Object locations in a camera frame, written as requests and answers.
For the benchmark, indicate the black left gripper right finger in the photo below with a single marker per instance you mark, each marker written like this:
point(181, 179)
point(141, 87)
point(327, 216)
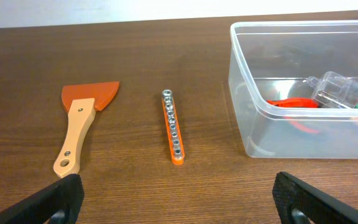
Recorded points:
point(299, 202)

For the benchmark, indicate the clear screwdriver set case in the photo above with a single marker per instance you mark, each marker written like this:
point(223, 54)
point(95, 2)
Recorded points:
point(333, 90)

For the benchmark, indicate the clear plastic container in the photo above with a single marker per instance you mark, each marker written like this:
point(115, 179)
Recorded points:
point(272, 61)

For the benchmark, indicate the red small cutting pliers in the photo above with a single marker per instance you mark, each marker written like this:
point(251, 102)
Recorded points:
point(297, 103)

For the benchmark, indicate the orange scraper wooden handle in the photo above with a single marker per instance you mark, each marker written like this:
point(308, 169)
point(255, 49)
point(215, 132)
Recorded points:
point(81, 102)

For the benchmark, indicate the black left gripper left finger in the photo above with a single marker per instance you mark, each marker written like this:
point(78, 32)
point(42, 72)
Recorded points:
point(60, 202)

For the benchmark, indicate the orange socket bit holder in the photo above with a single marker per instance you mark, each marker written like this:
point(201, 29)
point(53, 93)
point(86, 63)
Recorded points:
point(175, 142)

